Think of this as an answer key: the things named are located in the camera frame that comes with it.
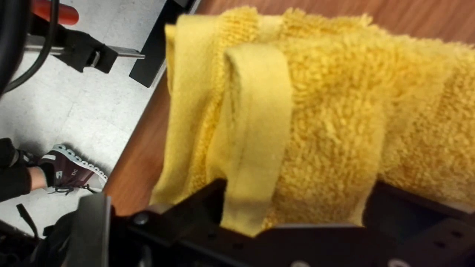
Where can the yellow terry towel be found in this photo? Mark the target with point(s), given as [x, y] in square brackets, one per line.
[316, 119]

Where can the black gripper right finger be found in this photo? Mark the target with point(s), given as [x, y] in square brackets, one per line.
[420, 213]

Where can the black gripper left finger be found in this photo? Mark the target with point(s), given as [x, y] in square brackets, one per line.
[187, 208]

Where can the black trouser leg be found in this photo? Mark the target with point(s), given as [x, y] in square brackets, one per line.
[13, 171]

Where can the dark red sneaker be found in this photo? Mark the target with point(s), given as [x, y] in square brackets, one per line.
[71, 170]

